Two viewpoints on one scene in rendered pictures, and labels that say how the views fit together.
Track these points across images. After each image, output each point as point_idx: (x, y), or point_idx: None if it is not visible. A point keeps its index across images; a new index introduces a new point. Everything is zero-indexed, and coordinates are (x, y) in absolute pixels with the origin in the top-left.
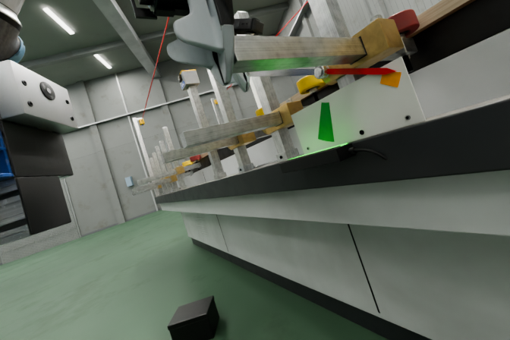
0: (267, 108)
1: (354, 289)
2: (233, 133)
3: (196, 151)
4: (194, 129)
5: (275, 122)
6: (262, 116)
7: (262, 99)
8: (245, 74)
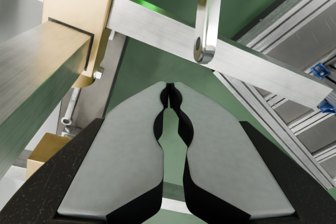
0: (84, 54)
1: None
2: (246, 46)
3: (166, 186)
4: (316, 82)
5: (143, 1)
6: (174, 18)
7: (68, 80)
8: (162, 104)
